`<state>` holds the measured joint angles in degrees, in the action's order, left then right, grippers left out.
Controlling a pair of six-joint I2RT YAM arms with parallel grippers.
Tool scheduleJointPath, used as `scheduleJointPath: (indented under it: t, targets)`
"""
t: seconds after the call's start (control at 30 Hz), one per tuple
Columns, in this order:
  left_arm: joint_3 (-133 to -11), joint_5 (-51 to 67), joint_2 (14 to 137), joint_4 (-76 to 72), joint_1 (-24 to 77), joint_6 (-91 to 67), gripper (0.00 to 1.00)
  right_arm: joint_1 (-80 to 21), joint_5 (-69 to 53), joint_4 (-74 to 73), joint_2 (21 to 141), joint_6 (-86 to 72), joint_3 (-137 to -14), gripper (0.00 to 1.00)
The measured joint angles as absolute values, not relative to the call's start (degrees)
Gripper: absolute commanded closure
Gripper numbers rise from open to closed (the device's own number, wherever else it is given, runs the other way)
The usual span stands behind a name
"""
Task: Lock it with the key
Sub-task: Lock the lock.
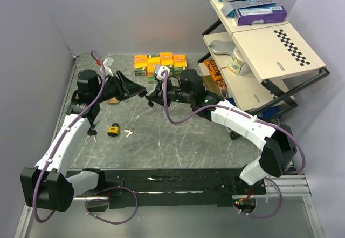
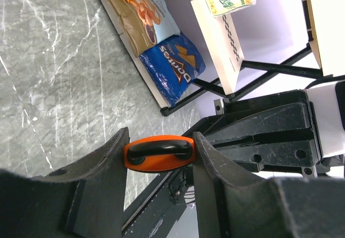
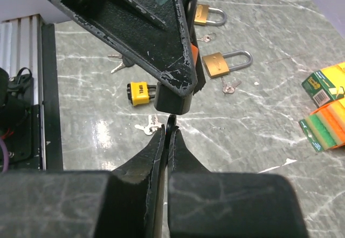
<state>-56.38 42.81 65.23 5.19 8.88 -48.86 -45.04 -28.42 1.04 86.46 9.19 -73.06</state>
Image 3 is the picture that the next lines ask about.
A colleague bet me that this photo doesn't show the aluminium rail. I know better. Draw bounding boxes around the aluminium rail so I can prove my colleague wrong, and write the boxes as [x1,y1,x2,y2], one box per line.
[1,15,43,105]

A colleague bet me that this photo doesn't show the yellow padlock silver keys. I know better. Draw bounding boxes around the yellow padlock silver keys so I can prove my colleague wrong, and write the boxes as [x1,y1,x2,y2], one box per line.
[134,115,162,135]

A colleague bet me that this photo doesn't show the black headed keys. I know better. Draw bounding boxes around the black headed keys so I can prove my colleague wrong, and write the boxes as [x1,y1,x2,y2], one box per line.
[107,55,135,74]

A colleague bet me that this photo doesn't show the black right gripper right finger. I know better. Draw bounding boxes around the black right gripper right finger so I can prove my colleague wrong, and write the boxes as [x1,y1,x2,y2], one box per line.
[168,128,309,237]

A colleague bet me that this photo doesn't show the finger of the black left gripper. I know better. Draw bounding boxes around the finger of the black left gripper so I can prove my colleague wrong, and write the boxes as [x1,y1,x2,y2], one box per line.
[48,0,198,97]
[183,0,206,94]

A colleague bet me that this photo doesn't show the small silver keys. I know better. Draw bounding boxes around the small silver keys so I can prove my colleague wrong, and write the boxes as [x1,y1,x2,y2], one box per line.
[197,33,216,43]

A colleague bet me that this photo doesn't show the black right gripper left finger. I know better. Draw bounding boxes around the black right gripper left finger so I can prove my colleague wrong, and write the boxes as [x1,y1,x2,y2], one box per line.
[1,128,166,237]

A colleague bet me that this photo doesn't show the silver key ring keys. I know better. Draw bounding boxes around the silver key ring keys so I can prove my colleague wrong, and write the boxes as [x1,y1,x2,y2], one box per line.
[221,77,242,94]

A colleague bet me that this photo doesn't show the orange padlock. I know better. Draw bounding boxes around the orange padlock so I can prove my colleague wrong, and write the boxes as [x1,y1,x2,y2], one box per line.
[153,0,200,115]

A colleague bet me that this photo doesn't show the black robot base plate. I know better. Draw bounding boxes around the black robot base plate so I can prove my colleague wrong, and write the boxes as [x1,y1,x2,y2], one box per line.
[1,22,63,173]

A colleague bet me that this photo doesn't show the large brass padlock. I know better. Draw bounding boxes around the large brass padlock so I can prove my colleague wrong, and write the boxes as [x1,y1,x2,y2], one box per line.
[202,50,253,78]

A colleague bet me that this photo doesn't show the orange sponge pack stack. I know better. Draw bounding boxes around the orange sponge pack stack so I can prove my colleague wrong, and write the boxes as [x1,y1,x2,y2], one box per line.
[299,62,344,152]

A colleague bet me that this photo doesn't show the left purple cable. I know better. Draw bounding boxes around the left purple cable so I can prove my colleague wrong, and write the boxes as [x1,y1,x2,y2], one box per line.
[0,139,10,173]

